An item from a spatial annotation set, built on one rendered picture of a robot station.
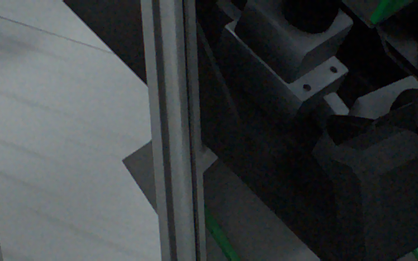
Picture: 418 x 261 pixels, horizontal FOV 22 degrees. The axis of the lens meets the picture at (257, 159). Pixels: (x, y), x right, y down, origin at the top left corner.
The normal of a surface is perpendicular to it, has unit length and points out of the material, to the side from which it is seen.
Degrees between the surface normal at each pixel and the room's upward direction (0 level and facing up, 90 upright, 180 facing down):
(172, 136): 90
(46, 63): 0
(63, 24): 0
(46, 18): 0
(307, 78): 25
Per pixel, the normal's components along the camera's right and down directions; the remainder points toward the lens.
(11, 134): 0.00, -0.79
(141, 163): -0.65, 0.47
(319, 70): 0.32, -0.56
